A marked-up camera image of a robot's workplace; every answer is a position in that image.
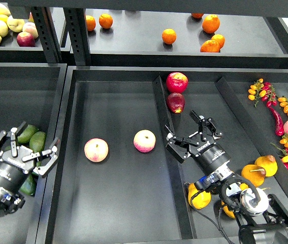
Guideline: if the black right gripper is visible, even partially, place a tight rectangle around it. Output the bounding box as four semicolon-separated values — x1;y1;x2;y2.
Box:
164;110;230;175

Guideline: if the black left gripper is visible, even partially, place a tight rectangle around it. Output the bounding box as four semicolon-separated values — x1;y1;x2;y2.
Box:
0;121;59;195

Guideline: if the dark green avocado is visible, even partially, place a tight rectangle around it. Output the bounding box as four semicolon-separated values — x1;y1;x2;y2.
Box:
19;175;37;196

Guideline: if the yellow orange pear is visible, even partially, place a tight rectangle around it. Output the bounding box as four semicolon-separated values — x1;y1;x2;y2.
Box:
187;183;211;209

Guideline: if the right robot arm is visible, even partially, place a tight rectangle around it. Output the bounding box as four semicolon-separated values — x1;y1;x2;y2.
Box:
165;110;288;243

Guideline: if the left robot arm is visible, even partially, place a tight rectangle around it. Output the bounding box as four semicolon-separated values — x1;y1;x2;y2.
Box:
0;122;60;218

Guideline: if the green avocado top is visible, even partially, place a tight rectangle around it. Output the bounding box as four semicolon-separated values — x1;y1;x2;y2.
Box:
18;125;39;144

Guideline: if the yellow pear far right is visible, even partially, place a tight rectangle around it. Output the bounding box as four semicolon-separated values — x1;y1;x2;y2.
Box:
254;155;278;177

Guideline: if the dark red apple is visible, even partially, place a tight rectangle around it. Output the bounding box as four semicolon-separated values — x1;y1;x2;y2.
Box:
166;93;185;113

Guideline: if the pink apple centre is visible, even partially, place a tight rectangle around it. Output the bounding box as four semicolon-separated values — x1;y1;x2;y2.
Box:
133;130;156;153

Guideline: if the bright red apple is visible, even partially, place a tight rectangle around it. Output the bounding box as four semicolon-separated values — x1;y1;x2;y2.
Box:
166;72;188;94

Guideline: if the black left tray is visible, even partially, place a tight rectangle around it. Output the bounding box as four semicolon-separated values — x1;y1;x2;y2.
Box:
0;63;67;243

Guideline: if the pink apple left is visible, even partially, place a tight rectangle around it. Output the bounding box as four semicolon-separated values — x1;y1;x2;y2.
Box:
84;138;109;163

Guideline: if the orange cherry tomato bunch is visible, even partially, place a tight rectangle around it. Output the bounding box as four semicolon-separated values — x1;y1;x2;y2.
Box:
248;78;266;107

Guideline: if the red chili pepper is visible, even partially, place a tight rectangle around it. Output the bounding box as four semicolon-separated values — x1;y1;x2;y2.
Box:
269;107;284;136

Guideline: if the black divided tray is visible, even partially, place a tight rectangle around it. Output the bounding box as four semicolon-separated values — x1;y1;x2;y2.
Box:
35;67;288;243

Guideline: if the orange on shelf front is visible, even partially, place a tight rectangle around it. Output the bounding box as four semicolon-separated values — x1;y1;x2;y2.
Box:
200;40;220;53

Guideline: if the orange behind front orange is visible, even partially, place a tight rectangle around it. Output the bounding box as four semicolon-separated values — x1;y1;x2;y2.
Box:
211;34;226;49

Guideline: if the orange on shelf centre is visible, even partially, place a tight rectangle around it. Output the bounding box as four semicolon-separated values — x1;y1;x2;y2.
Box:
162;28;177;45

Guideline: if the red apple on shelf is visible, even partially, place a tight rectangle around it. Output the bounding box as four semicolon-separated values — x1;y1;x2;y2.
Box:
16;32;36;47

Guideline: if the large orange on shelf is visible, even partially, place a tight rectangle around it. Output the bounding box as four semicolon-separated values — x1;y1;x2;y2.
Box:
202;14;220;34

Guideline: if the pink peach on shelf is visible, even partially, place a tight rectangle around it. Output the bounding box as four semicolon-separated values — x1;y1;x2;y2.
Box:
22;22;39;39

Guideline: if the pale yellow apple right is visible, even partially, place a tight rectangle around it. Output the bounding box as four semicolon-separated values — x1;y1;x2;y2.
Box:
6;16;25;33

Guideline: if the yellow lemon on shelf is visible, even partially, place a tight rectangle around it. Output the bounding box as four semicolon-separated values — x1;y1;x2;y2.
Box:
0;14;8;23

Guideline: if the orange on shelf left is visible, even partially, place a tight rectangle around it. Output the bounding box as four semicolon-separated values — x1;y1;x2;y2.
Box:
85;15;96;32

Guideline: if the black shelf upright post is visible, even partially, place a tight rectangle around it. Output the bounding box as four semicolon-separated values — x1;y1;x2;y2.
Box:
31;7;62;64

